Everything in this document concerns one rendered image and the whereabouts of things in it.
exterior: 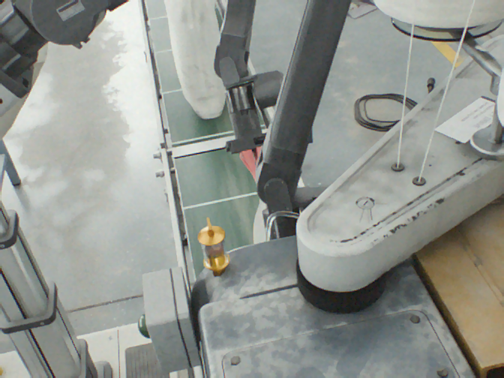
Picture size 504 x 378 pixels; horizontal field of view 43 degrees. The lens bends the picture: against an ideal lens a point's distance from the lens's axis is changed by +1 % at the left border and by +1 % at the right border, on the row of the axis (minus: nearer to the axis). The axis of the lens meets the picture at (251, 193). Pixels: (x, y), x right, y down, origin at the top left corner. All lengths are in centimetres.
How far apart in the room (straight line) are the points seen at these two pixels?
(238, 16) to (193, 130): 141
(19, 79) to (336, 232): 50
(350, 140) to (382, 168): 248
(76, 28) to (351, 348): 51
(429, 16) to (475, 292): 28
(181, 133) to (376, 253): 210
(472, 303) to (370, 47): 339
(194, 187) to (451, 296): 177
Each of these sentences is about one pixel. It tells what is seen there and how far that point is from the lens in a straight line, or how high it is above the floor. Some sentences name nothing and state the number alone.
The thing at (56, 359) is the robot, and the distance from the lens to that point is 174.
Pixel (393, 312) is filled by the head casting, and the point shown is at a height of 134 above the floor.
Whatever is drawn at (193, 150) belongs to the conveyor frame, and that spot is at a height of 38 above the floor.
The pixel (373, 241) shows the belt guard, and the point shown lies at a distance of 59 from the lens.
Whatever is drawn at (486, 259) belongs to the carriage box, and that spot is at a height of 133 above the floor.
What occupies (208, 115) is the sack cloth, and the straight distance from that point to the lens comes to 271.
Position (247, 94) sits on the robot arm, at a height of 117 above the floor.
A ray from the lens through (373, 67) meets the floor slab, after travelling 377.
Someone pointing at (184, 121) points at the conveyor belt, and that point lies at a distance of 273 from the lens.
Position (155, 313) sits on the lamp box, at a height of 133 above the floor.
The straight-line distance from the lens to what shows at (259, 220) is 122.
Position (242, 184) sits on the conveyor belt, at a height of 38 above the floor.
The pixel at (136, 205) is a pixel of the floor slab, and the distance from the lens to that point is 295.
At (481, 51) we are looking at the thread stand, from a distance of 70.
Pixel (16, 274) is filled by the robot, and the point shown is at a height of 84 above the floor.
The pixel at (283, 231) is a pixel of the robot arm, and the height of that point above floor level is 119.
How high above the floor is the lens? 183
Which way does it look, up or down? 40 degrees down
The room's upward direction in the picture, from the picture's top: 8 degrees counter-clockwise
